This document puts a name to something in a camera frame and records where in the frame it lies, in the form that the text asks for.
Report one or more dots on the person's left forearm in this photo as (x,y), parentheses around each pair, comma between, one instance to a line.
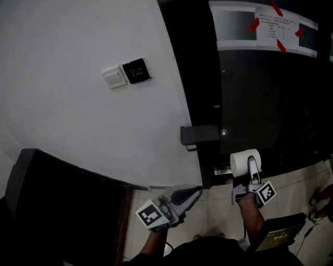
(153,242)

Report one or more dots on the black sign board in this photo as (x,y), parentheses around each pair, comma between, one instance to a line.
(279,233)

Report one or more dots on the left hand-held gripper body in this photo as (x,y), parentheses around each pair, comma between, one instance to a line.
(152,217)

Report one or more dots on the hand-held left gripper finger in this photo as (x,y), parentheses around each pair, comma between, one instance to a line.
(188,201)
(182,189)

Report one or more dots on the red tape strip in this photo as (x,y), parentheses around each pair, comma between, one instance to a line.
(299,32)
(275,7)
(281,46)
(254,25)

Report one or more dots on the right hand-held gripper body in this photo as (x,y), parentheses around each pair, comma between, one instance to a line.
(253,189)

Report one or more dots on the person's right forearm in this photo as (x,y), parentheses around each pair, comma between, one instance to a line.
(251,218)

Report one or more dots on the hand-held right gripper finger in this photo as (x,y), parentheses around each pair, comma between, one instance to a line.
(253,166)

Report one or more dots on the white wall light switch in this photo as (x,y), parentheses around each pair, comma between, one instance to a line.
(114,77)

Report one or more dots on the dark glass door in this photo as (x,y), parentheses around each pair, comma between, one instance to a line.
(260,104)

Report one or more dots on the dark grey toilet paper holder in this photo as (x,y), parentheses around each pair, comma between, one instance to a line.
(199,133)

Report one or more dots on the black cabinet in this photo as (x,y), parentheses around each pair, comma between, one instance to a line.
(65,207)

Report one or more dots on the white paper notice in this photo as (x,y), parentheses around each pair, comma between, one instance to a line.
(277,29)

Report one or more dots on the black wall button panel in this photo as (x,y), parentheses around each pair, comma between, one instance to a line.
(136,71)

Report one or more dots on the person's dark clothing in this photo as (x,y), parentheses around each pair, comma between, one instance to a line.
(208,253)

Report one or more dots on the white toilet paper roll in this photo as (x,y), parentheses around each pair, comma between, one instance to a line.
(240,162)

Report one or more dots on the metal door threshold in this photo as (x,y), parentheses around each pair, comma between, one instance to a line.
(223,171)

